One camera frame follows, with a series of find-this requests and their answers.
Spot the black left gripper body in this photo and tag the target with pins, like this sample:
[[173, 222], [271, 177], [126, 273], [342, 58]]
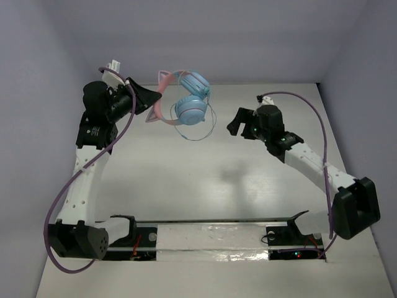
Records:
[[134, 94]]

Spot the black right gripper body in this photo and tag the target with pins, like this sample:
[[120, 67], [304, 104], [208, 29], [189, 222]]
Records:
[[252, 130]]

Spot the pink blue cat-ear headphones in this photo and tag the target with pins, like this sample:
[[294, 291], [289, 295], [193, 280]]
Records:
[[190, 110]]

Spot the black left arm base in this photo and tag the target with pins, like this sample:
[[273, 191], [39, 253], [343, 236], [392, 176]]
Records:
[[130, 240]]

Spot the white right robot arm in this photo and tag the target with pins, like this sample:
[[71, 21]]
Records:
[[353, 203]]

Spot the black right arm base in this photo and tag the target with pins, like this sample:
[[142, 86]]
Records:
[[288, 243]]

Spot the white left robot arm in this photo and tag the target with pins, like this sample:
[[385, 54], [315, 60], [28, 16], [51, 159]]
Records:
[[76, 233]]

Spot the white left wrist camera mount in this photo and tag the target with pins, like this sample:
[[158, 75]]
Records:
[[111, 75]]

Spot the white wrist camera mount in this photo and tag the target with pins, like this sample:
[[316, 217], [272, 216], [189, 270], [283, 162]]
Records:
[[264, 101], [111, 75]]

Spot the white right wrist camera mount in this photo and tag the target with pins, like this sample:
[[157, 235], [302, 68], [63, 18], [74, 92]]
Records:
[[264, 101]]

